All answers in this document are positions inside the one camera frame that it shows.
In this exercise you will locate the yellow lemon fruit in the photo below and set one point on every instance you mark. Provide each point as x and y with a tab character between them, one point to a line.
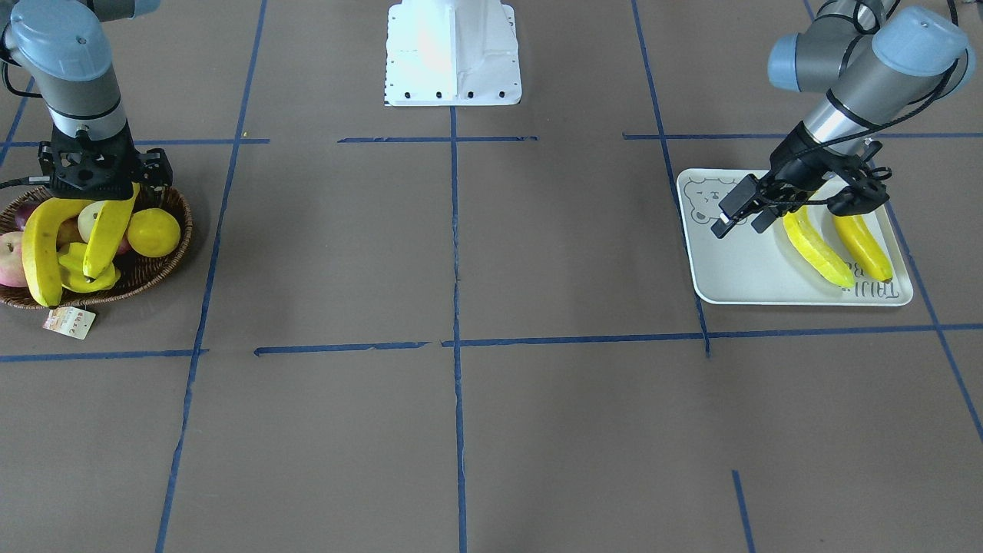
153	233

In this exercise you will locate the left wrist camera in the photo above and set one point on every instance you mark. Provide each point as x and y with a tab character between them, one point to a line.
865	190

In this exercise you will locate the white rectangular tray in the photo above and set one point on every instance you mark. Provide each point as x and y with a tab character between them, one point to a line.
754	268

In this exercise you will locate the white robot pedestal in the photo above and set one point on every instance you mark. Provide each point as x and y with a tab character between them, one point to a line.
452	53

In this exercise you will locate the paper price tag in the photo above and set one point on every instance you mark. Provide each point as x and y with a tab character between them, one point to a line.
70	321

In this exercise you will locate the pink yellow apple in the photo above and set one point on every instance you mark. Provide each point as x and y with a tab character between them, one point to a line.
12	271

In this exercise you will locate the yellow banana long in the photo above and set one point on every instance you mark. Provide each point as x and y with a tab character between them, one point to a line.
39	248

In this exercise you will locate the dark red apple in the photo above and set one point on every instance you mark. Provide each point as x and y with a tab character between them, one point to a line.
23	212

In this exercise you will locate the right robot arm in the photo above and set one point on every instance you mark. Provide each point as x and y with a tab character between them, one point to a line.
62	45

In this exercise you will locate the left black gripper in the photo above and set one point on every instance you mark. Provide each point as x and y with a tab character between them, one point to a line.
790	158

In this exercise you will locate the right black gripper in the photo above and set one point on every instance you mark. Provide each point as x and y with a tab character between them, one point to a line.
156	167

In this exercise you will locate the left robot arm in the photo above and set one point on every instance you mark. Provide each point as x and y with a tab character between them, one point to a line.
875	68

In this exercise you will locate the brown wicker basket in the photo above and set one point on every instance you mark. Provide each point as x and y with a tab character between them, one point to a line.
138	273

